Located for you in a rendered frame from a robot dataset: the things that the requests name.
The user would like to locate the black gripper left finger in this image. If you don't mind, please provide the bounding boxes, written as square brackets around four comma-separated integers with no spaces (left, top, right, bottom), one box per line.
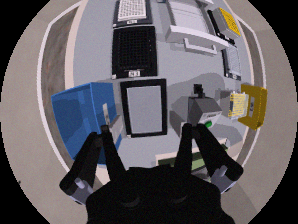
[59,115,140,207]

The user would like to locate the yellow waste bin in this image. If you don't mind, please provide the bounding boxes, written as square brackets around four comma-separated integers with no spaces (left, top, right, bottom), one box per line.
[238,84,267,130]

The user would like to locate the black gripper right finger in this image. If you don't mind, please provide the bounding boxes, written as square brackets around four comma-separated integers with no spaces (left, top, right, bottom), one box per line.
[165,110,244,203]

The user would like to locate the grey bench mat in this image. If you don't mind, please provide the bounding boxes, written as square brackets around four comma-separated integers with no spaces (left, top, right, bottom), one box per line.
[73,0,252,170]

